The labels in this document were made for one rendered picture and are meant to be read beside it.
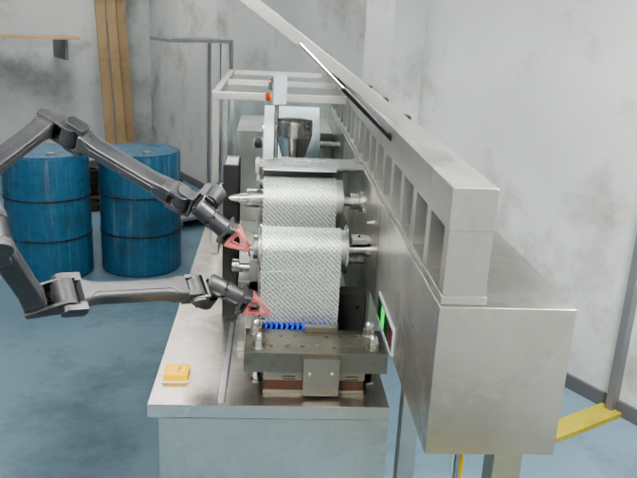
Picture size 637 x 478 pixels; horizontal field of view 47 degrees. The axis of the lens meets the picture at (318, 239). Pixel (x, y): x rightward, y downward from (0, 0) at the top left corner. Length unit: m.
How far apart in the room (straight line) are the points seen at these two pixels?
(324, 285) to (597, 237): 2.17
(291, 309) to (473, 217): 1.02
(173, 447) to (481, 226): 1.17
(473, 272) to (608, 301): 2.79
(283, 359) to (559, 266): 2.47
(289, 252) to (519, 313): 0.94
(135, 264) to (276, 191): 3.26
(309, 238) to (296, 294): 0.17
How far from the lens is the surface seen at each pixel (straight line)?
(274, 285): 2.15
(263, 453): 2.11
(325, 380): 2.05
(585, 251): 4.11
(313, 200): 2.33
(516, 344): 1.38
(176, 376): 2.15
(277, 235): 2.13
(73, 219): 5.43
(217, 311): 2.61
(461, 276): 1.31
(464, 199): 1.26
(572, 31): 4.12
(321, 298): 2.17
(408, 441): 2.60
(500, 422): 1.44
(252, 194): 2.37
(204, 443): 2.10
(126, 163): 2.21
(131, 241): 5.45
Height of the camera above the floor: 1.92
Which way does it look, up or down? 17 degrees down
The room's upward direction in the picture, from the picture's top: 3 degrees clockwise
